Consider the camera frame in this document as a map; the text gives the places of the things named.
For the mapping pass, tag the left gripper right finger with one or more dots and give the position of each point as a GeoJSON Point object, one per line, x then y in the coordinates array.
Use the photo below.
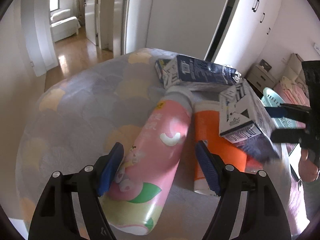
{"type": "Point", "coordinates": [264, 216]}

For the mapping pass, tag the bed with pink blanket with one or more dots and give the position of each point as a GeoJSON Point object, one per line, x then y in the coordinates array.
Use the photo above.
{"type": "Point", "coordinates": [291, 86]}

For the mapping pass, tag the mint green laundry basket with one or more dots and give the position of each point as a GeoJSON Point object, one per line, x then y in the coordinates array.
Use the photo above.
{"type": "Point", "coordinates": [271, 100]}

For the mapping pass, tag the pink peach drink bottle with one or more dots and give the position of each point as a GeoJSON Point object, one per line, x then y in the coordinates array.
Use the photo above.
{"type": "Point", "coordinates": [142, 183]}

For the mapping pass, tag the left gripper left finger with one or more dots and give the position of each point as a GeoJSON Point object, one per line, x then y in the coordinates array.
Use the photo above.
{"type": "Point", "coordinates": [54, 216]}

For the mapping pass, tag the beige nightstand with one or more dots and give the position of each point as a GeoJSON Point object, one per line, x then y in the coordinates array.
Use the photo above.
{"type": "Point", "coordinates": [260, 78]}

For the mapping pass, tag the blue white milk carton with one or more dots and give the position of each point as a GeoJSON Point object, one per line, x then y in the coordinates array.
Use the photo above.
{"type": "Point", "coordinates": [244, 121]}

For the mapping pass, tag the framed picture on nightstand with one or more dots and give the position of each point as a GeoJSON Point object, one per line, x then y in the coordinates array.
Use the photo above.
{"type": "Point", "coordinates": [267, 67]}

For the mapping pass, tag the person's right hand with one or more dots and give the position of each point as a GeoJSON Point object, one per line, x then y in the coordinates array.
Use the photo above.
{"type": "Point", "coordinates": [308, 171]}

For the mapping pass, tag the white wardrobe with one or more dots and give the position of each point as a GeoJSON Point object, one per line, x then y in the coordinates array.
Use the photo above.
{"type": "Point", "coordinates": [246, 32]}

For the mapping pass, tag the white sofa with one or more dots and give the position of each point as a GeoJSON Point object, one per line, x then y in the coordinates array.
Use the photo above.
{"type": "Point", "coordinates": [64, 25]}

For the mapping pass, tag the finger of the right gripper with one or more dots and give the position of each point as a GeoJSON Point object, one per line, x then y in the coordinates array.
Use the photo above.
{"type": "Point", "coordinates": [284, 135]}
{"type": "Point", "coordinates": [295, 112]}

